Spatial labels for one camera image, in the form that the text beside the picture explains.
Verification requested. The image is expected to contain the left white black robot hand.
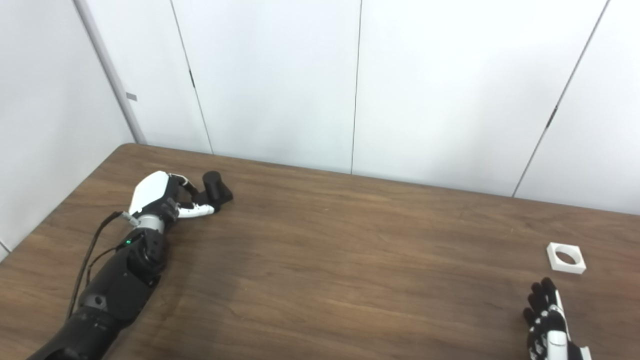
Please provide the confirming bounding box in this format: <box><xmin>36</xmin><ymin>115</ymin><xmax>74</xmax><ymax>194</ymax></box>
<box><xmin>128</xmin><ymin>170</ymin><xmax>217</xmax><ymax>228</ymax></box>

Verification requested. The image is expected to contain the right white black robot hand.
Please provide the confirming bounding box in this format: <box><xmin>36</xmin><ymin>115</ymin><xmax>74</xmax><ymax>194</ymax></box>
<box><xmin>522</xmin><ymin>277</ymin><xmax>592</xmax><ymax>360</ymax></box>

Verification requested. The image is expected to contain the black peg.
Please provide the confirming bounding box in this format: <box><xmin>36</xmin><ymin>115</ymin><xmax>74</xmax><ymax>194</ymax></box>
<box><xmin>192</xmin><ymin>171</ymin><xmax>234</xmax><ymax>211</ymax></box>

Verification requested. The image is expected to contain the white square piece with hole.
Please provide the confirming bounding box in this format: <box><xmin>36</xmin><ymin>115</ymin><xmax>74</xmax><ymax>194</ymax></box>
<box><xmin>545</xmin><ymin>242</ymin><xmax>587</xmax><ymax>275</ymax></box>

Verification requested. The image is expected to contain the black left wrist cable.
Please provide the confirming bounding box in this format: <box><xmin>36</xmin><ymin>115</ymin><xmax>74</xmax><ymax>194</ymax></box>
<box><xmin>66</xmin><ymin>210</ymin><xmax>140</xmax><ymax>321</ymax></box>

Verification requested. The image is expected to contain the grey wall corner post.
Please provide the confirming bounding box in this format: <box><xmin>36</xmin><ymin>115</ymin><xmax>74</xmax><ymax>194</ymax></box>
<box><xmin>72</xmin><ymin>0</ymin><xmax>148</xmax><ymax>146</ymax></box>

